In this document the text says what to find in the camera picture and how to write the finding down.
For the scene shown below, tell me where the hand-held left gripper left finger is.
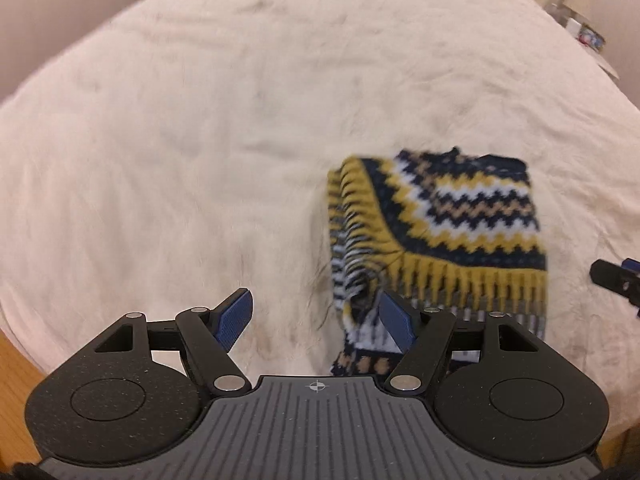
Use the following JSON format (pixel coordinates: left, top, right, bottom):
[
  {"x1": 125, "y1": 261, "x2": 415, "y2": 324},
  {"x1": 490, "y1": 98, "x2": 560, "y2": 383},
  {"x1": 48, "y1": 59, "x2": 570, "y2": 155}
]
[{"x1": 94, "y1": 287, "x2": 255, "y2": 393}]

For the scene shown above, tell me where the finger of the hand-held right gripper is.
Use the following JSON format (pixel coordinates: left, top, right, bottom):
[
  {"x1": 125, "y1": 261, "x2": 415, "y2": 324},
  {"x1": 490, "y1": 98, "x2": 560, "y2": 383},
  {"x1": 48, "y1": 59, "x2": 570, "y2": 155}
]
[{"x1": 589, "y1": 257, "x2": 640, "y2": 320}]

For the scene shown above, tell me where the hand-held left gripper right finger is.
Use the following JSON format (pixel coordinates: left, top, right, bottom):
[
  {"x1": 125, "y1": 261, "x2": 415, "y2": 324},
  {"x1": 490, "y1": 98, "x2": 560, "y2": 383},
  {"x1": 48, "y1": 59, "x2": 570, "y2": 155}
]
[{"x1": 377, "y1": 290, "x2": 543, "y2": 393}]

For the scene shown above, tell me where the yellow navy patterned knit sweater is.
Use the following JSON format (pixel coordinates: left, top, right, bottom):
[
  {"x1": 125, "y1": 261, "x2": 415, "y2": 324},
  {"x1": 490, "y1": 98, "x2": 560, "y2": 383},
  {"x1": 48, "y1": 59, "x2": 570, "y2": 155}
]
[{"x1": 326, "y1": 146, "x2": 551, "y2": 378}]

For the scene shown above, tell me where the white bed blanket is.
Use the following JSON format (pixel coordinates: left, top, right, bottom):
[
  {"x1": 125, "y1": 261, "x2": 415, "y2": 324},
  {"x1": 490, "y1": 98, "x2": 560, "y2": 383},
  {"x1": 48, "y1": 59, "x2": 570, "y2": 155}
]
[{"x1": 0, "y1": 0, "x2": 640, "y2": 461}]

